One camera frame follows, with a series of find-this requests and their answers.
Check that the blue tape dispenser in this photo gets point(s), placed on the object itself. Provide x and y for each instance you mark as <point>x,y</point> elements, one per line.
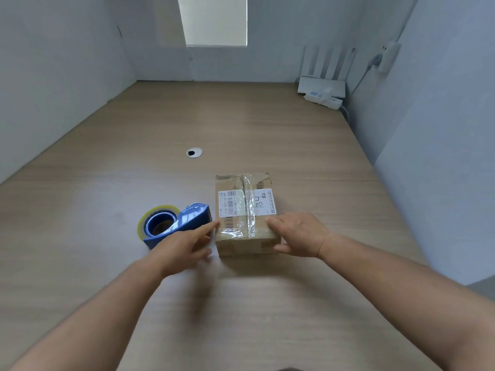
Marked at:
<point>193,220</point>

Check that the person's right hand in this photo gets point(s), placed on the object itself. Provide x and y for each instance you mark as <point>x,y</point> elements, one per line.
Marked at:
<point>303,235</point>

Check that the clear yellowish tape roll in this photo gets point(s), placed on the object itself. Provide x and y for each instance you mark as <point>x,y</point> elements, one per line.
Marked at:
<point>141,226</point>

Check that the white power strip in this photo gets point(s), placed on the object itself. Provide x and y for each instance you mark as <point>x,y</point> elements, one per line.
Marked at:
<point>334,103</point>

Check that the person's left forearm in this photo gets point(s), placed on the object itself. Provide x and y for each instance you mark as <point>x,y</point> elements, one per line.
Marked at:
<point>81,320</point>

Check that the person's left hand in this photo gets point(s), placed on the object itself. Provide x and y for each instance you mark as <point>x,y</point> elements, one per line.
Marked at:
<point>178,251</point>

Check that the white foam partition board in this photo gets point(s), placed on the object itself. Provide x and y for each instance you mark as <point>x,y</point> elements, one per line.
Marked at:
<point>58,88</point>

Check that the person's right forearm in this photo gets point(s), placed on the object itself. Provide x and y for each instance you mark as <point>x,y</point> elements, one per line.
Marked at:
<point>417,301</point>

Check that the white router with antennas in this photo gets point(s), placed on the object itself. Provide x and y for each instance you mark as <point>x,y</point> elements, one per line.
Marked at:
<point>321,86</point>

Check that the black-lettered cardboard box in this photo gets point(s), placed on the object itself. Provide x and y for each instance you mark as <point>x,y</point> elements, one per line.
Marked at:
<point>232,185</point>

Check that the bright window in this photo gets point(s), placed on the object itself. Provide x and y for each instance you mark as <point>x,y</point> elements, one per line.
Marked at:
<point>214,19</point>

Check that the round silver desk grommet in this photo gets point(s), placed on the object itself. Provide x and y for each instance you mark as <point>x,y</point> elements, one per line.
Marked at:
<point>197,150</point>

